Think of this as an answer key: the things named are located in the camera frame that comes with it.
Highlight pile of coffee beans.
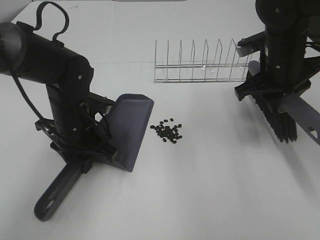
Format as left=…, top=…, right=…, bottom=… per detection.
left=149, top=117, right=183, bottom=144

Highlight grey plastic dustpan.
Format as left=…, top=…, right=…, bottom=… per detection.
left=34, top=93, right=154, bottom=222

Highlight grey hand brush black bristles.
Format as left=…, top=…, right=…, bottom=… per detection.
left=250, top=92, right=320, bottom=144

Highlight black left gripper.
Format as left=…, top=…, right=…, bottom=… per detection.
left=34, top=92, right=121, bottom=175

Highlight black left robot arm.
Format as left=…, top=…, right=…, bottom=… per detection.
left=0, top=22, right=118, bottom=170

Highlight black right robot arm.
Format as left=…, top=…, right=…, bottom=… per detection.
left=234, top=0, right=320, bottom=101

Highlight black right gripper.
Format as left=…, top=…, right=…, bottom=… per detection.
left=234, top=54, right=313, bottom=102

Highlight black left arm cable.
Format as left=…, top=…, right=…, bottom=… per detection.
left=7, top=1, right=70, bottom=121

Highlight metal wire rack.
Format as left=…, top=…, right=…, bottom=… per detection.
left=153, top=39, right=259, bottom=84

